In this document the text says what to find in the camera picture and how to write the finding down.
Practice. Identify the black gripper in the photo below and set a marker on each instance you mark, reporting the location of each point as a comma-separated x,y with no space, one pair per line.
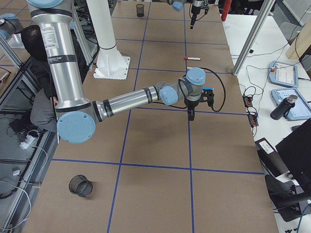
195,7
191,104

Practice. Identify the red whiteboard marker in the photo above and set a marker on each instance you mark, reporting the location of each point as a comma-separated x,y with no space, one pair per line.
192,58

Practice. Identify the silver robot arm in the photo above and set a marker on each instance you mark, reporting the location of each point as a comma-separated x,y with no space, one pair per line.
178,5
76,115

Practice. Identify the red cylinder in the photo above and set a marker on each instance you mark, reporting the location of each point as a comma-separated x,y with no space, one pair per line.
226,9

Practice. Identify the black mesh pen cup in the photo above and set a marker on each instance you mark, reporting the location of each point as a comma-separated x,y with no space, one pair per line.
140,10
80,186

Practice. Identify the black water bottle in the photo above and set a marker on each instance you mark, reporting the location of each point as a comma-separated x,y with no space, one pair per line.
284,107

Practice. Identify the robot teach pendant far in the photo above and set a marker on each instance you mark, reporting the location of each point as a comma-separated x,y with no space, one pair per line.
283,74

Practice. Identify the robot teach pendant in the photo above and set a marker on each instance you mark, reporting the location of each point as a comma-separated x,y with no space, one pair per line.
283,74
302,109

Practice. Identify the black monitor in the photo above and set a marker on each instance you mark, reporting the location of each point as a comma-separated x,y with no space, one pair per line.
295,152

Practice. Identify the robot teach pendant near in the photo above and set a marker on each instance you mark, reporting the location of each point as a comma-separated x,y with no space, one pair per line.
302,109

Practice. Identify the seated person in black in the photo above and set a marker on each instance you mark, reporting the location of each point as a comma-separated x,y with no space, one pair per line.
42,113

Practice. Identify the white power strip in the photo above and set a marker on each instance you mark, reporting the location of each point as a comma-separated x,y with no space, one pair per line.
28,141

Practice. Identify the aluminium frame post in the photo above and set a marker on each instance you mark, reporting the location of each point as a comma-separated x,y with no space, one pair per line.
263,13

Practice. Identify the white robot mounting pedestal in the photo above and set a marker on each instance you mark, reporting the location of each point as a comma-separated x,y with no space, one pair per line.
110,63

